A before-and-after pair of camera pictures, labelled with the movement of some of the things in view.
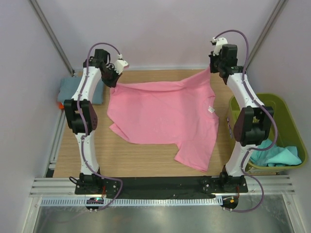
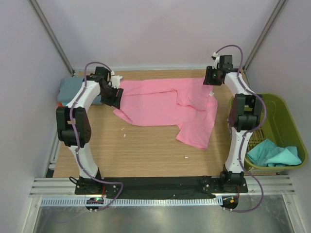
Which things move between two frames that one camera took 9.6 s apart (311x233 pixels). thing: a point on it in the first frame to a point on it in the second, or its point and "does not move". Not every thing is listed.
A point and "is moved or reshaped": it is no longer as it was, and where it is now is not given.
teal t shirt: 276,156 does not move
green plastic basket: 288,135 does not move
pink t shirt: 183,112 is moved or reshaped
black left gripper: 112,83 to 115,102
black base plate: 153,187 does not move
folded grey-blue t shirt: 69,85 does not move
